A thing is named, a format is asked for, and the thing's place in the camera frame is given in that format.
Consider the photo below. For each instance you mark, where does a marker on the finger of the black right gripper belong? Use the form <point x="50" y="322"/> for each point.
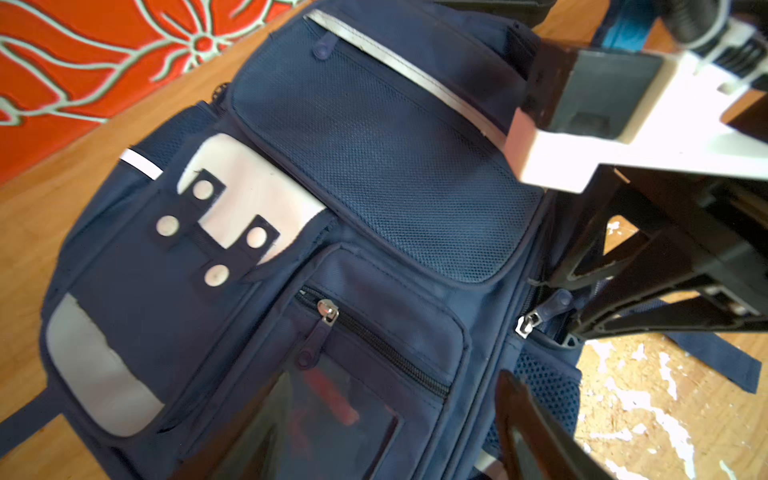
<point x="700" y="304"/>

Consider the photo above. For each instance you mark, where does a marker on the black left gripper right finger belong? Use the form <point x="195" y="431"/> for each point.
<point x="583" y="261"/>

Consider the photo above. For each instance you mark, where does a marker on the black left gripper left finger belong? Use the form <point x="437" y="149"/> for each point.
<point x="533" y="444"/>

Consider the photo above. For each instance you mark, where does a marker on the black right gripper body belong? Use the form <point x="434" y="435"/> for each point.
<point x="712" y="237"/>

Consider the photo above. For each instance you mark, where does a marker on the navy blue student backpack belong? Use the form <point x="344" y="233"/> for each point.
<point x="320" y="272"/>

